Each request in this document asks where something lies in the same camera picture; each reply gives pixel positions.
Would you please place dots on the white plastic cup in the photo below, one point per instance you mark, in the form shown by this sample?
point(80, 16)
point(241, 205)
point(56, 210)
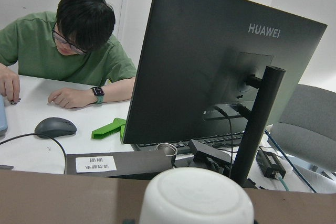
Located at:
point(195, 195)

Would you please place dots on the black computer monitor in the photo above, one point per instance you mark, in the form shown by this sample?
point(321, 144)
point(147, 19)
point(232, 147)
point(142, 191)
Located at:
point(212, 67)

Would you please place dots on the green plastic part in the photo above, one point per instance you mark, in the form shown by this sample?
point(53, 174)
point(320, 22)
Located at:
point(117, 125)

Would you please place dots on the black labelled box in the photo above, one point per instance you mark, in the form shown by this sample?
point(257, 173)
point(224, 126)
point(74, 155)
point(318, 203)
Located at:
point(142, 165)

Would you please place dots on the person in green shirt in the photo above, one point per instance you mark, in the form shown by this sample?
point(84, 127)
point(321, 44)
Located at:
point(74, 44)

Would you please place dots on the grey computer mouse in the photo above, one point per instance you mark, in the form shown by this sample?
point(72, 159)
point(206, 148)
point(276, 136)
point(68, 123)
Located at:
point(55, 127)

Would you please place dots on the grey office chair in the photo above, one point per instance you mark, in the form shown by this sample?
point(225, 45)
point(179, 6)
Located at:
point(306, 128)

